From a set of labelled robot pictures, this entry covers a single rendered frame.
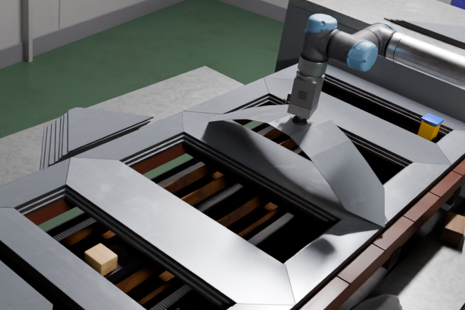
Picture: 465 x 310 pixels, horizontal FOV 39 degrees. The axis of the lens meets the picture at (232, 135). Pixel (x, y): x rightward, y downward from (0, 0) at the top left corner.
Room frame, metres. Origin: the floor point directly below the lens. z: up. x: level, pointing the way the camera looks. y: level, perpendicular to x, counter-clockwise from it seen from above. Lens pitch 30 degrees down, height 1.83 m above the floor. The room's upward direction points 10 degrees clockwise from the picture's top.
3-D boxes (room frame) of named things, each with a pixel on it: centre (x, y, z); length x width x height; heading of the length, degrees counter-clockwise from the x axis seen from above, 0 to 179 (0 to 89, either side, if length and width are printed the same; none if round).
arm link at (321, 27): (1.62, -0.18, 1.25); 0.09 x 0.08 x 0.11; 56
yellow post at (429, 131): (2.03, -0.66, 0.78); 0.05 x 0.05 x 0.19; 56
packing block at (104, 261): (1.15, 0.25, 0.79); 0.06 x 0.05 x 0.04; 56
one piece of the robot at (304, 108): (1.63, -0.17, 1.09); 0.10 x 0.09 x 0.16; 72
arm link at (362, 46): (1.58, -0.27, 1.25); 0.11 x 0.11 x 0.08; 57
